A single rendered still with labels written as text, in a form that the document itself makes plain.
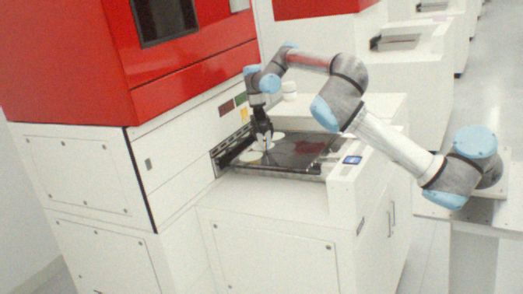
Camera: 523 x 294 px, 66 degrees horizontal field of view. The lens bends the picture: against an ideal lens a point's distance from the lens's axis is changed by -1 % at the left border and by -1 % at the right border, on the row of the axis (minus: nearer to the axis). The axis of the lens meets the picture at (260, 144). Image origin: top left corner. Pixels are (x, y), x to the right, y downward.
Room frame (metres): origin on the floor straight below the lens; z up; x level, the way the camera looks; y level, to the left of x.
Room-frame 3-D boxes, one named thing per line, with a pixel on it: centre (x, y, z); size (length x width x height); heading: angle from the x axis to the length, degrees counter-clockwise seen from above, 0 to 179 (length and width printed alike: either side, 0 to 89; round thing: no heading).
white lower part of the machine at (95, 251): (1.75, 0.48, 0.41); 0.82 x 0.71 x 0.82; 148
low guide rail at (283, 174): (1.47, -0.09, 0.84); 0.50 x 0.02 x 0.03; 58
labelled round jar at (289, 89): (2.06, -0.20, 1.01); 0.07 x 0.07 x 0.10
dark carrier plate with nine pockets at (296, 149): (1.61, -0.10, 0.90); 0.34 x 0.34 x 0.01; 58
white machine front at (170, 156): (1.56, 0.19, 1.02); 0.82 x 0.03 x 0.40; 148
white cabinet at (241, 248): (1.62, -0.23, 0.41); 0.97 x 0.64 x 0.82; 148
